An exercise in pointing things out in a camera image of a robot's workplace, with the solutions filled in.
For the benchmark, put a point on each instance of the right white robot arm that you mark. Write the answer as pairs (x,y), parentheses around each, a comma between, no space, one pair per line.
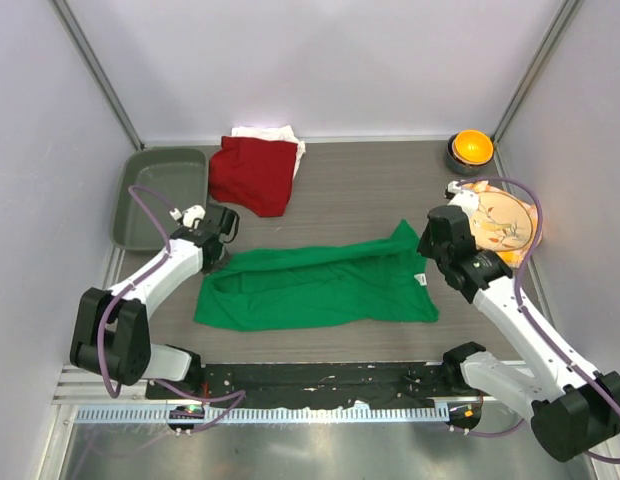
(569,404)

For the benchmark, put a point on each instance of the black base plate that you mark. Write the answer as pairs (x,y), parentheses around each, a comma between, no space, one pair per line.
(328,386)

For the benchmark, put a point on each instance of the white folded t shirt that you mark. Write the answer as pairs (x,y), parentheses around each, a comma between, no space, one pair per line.
(285,133)

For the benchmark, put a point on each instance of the floral ceramic plate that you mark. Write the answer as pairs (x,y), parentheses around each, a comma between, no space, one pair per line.
(502,223)

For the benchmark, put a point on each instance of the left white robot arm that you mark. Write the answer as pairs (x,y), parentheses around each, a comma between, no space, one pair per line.
(112,335)

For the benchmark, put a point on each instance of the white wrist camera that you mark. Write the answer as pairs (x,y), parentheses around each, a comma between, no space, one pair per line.
(466,199)
(190,217)

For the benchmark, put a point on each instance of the grey plastic tray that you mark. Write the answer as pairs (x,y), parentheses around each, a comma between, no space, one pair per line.
(153,182)

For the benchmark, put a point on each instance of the white slotted cable duct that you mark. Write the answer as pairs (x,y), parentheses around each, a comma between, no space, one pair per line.
(174,414)

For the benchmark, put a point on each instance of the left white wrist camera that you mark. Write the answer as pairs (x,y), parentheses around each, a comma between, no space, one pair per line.
(190,217)

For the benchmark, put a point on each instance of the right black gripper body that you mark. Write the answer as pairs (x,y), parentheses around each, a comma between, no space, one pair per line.
(427,246)

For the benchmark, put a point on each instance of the red folded t shirt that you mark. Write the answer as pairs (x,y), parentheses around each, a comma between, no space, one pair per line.
(253,173)

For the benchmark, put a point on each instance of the green t shirt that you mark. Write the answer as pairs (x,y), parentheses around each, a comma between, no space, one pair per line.
(319,286)

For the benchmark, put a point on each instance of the orange checkered cloth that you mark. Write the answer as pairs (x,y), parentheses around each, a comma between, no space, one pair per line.
(512,258)

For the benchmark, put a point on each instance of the aluminium frame post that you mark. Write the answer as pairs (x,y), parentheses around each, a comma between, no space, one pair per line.
(561,21)
(91,61)

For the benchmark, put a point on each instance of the left aluminium frame post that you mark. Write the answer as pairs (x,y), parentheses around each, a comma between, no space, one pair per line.
(91,61)

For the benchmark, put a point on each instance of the orange bowl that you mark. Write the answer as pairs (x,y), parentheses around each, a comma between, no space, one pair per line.
(473,147)

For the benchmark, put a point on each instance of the grey bowl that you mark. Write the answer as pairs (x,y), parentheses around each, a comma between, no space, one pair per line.
(455,165)

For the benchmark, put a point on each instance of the right aluminium frame post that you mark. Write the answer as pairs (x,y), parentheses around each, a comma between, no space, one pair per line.
(561,21)

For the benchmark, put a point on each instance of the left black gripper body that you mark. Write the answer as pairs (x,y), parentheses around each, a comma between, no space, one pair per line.
(213,264)

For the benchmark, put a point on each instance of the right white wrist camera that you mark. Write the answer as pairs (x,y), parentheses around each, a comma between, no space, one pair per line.
(466,199)

